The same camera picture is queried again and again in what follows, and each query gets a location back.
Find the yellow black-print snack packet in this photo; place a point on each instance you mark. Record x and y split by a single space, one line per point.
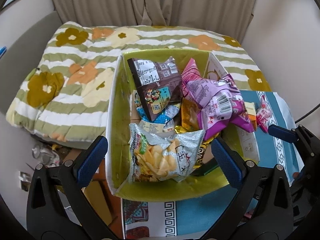
202 153

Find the floral striped blanket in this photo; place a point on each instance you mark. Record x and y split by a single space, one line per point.
75 80

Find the dark green packet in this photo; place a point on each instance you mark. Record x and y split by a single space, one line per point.
207 168

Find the yellow-orange snack packet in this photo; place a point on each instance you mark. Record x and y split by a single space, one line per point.
190 115

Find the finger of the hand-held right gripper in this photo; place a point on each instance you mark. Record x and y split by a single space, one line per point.
282 133

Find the small red pink snack packet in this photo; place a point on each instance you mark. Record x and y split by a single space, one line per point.
263 115

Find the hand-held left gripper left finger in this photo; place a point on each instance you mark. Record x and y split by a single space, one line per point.
91 160

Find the clear plastic bag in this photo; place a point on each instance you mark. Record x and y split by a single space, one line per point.
45 153

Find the purple snack packet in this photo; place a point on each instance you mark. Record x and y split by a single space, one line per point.
220 110

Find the brown snack packet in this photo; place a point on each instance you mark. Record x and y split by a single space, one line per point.
152 85

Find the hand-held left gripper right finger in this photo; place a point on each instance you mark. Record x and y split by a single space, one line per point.
227 162

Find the silver potato chip packet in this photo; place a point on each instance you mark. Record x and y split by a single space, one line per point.
160 155

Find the blue white illustrated snack packet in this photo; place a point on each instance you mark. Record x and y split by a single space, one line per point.
165 116

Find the beige curtain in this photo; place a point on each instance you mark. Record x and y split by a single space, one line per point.
150 2

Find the blue patterned tablecloth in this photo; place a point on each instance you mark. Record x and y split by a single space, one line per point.
195 212

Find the green storage box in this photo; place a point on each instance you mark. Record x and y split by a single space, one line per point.
115 120

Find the orange and cream snack packet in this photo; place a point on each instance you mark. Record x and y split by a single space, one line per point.
250 115

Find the cardboard box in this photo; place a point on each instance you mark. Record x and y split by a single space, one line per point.
100 200

